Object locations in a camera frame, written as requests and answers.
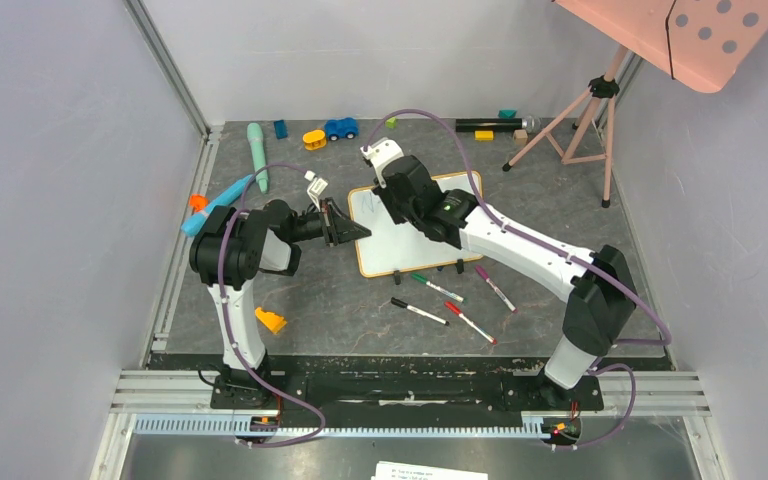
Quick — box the pink music stand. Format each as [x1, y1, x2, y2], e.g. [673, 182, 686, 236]
[503, 0, 768, 208]

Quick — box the blue toy car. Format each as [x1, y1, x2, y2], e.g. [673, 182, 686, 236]
[324, 117, 359, 142]

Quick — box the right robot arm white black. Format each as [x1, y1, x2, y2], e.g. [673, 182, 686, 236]
[364, 150, 636, 408]

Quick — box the dark blue brick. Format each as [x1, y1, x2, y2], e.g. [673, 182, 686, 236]
[273, 120, 289, 140]

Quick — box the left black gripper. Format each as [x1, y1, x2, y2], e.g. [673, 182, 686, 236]
[287, 198, 371, 247]

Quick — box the green capped marker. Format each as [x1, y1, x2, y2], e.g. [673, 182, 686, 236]
[410, 273, 465, 303]

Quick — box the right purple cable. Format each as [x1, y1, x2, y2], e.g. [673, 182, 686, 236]
[362, 109, 673, 453]

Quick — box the white whiteboard wooden frame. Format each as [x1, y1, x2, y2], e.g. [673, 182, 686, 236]
[348, 186, 482, 278]

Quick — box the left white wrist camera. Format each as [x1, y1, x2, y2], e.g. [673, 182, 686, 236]
[304, 170, 328, 211]

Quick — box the yellow oval toy brick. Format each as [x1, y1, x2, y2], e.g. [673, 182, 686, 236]
[302, 129, 328, 151]

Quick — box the white paper sheet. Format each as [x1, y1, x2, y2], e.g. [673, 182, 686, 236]
[371, 461, 489, 480]

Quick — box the red capped marker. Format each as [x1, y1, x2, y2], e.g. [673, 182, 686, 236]
[444, 301, 497, 345]

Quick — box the orange wedge block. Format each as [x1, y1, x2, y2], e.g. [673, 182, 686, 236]
[255, 307, 287, 335]

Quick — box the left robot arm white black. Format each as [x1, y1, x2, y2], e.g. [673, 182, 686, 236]
[189, 197, 371, 408]

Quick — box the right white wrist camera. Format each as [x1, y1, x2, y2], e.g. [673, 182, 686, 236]
[360, 137, 404, 188]

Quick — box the black capped marker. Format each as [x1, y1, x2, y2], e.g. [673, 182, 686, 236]
[390, 297, 450, 326]

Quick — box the black cylinder tube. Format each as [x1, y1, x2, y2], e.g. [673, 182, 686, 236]
[455, 118, 526, 133]

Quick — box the teal block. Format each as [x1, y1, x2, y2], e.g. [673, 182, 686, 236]
[498, 109, 517, 119]

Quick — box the beige wooden cube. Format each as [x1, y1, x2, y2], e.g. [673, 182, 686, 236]
[512, 129, 529, 147]

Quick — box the light blue toy crayon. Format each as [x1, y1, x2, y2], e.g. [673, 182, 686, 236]
[180, 175, 253, 237]

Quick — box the small orange block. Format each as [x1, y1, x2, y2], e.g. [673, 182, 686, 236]
[188, 194, 209, 213]

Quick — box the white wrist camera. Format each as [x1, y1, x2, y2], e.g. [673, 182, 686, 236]
[360, 137, 404, 188]
[304, 170, 328, 211]

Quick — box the mint green toy crayon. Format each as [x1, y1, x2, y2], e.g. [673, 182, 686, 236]
[246, 122, 269, 194]

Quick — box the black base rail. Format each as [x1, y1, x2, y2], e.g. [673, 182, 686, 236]
[147, 352, 605, 432]

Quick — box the clear round cap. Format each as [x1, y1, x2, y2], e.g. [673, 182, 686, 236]
[522, 115, 542, 134]

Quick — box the purple capped marker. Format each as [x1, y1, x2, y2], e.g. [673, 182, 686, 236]
[474, 265, 518, 313]

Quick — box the yellow flat brick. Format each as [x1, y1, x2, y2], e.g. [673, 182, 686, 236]
[474, 130, 495, 142]

